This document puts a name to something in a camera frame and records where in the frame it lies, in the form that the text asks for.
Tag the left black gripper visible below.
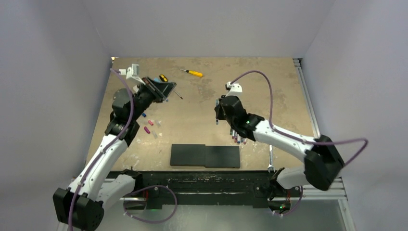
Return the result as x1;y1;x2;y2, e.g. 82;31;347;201
129;77;175;121

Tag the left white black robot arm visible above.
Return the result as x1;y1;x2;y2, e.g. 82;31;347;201
52;77;176;231

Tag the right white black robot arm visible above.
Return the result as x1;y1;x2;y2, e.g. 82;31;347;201
214;96;345;196

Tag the black yellow screwdriver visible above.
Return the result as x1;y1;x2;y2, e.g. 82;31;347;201
159;74;183;100

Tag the black rectangular block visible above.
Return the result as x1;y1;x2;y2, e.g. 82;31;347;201
170;144;241;168

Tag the silver wrench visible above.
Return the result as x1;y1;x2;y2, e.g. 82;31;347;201
267;145;275;173

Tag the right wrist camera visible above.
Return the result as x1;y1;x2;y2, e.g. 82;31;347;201
225;82;242;97

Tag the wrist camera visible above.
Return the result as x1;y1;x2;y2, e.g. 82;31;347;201
118;64;143;85
225;82;242;97

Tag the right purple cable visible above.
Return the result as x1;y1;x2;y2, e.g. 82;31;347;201
230;70;369;168

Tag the yellow handle screwdriver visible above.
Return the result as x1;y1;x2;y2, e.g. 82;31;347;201
179;68;203;77

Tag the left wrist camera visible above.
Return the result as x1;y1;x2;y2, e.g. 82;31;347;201
118;64;143;85

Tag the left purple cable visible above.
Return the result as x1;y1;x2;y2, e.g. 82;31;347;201
67;68;135;231

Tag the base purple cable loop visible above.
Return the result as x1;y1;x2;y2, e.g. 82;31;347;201
123;186;178;224

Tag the black base frame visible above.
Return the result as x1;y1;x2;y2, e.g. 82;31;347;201
107;169;301;209

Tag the aluminium side rail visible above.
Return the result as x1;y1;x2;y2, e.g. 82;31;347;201
293;58;347;200

